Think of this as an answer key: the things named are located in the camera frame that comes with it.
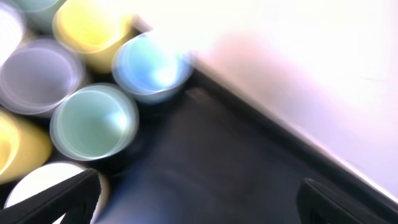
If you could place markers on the blue cup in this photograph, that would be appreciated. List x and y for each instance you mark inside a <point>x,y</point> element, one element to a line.
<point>149,68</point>

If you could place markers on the grey cup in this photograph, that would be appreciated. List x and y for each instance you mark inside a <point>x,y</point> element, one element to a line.
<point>37,77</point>

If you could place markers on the yellow cup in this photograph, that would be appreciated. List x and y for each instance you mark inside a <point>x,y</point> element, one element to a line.
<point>25,149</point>
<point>90,28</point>

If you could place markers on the white cup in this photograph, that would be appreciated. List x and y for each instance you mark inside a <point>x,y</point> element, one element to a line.
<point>46,177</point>
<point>9,31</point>

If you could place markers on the black tray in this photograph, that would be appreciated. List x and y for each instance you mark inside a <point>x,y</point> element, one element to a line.
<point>104,77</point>

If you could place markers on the green cup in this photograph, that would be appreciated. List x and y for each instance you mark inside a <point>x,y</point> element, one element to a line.
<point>93,124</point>
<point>37,12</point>

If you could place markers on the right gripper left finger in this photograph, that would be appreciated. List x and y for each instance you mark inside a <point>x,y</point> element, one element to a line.
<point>62,199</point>

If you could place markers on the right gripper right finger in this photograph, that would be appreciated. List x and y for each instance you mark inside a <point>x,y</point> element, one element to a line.
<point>323,208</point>

